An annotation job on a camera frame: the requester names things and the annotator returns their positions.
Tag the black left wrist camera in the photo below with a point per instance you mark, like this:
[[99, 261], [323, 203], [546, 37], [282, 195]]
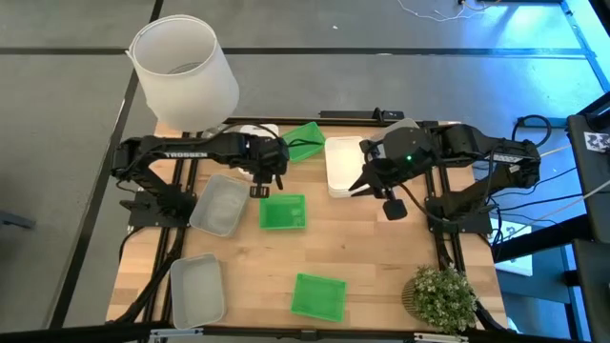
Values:
[[259, 191]]

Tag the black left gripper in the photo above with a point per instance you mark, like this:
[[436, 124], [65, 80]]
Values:
[[267, 157]]

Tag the black aluminium frame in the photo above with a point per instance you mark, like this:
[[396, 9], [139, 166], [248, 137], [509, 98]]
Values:
[[267, 120]]

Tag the white box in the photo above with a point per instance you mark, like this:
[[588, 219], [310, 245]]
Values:
[[517, 264]]

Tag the black bar-shaped device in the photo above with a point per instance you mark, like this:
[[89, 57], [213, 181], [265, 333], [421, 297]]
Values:
[[362, 115]]

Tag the grey chair leg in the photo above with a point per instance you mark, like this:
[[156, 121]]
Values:
[[14, 220]]

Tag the blue metal bar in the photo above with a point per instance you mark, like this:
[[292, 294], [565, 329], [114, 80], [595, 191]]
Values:
[[557, 122]]

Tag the artificial plant in woven pot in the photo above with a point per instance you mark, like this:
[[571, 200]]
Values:
[[443, 300]]

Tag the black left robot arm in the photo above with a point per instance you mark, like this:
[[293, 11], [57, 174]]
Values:
[[190, 145]]

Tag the black and white marker tag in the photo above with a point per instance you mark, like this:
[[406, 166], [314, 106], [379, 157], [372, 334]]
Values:
[[598, 142]]

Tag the black cart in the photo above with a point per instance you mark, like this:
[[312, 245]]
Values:
[[595, 190]]

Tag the silver metal bracket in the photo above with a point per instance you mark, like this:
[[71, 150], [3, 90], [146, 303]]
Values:
[[176, 333], [441, 337]]

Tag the silver lamp with white shade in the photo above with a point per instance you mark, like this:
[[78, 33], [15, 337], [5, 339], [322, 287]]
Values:
[[181, 95]]

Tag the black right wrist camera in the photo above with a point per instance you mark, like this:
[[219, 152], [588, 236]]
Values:
[[395, 210]]

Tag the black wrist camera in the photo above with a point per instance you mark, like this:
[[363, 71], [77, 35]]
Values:
[[395, 210], [259, 191]]

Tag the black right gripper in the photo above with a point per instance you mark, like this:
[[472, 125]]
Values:
[[400, 162]]

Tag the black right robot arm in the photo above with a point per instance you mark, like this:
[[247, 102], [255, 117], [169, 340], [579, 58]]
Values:
[[476, 140]]

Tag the green plastic basket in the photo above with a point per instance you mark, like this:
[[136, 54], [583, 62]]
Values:
[[318, 297], [310, 133], [282, 214]]

